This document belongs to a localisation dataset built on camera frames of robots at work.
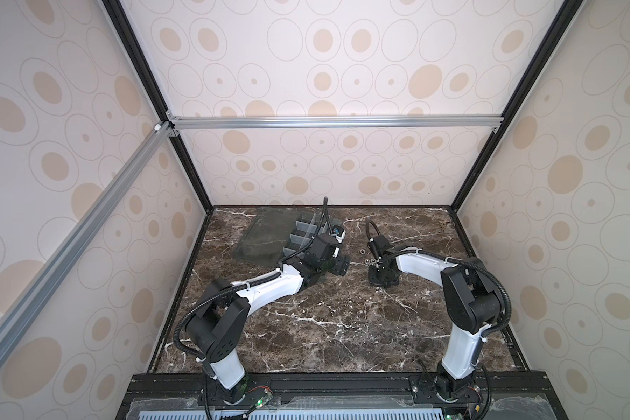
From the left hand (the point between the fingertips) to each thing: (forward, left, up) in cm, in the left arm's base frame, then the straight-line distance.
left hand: (349, 253), depth 86 cm
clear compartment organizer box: (+17, +28, -14) cm, 36 cm away
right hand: (-2, -15, -15) cm, 21 cm away
